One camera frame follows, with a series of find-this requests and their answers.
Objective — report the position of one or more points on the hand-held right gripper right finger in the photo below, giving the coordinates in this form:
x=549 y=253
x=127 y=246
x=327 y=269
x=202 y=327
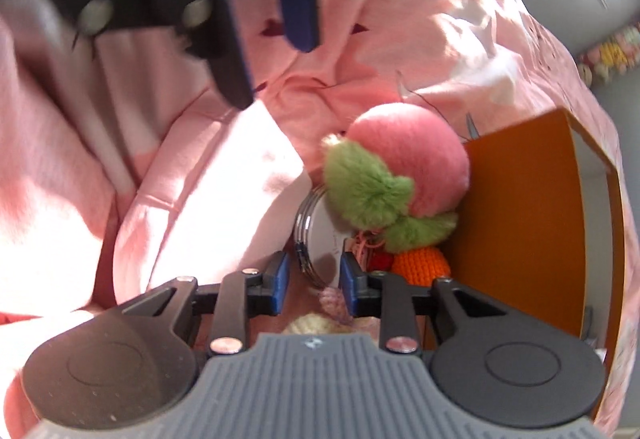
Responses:
x=350 y=286

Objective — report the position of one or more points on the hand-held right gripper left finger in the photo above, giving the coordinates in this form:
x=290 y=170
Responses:
x=280 y=284

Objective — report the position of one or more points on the orange crochet fruit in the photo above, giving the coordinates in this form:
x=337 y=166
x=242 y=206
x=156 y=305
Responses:
x=420 y=266

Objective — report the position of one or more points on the pink fluffy peach plush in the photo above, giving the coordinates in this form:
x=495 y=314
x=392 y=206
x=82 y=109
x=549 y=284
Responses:
x=415 y=154

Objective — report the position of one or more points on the orange cardboard box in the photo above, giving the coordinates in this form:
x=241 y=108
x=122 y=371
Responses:
x=525 y=219

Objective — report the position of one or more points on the pink printed blanket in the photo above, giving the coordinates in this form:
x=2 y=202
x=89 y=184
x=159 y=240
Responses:
x=400 y=19

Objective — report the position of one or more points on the pile of small plush toys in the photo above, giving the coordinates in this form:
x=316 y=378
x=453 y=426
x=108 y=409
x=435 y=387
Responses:
x=610 y=54

